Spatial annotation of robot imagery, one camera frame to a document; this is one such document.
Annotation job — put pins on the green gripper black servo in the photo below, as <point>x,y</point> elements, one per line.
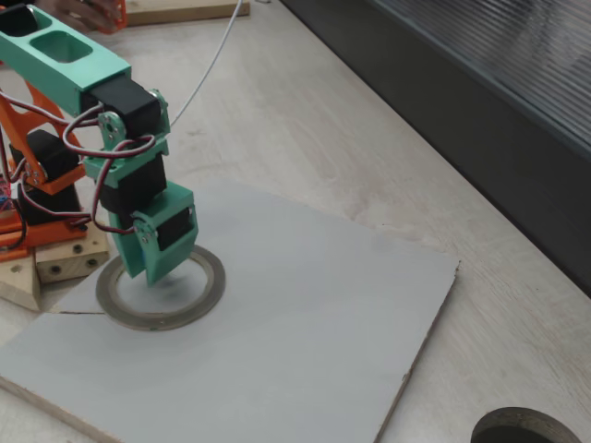
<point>172,230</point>

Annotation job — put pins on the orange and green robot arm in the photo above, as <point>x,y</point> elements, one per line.
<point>55,69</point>

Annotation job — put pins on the person's bare hand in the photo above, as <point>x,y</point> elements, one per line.
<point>83,14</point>

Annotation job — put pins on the long wooden base plank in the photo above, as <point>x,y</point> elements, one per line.
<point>69,265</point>

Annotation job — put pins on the short wooden base block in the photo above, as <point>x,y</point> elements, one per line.
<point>18,281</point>

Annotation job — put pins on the white topped chipboard panel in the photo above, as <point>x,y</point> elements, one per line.
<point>300,323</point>

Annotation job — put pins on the wooden leader base plank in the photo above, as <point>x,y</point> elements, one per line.
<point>184,11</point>

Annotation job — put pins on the ribbed glass desk partition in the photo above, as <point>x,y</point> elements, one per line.
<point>508,115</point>

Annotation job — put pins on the red controller board orange mount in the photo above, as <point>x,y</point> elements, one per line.
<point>3,194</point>

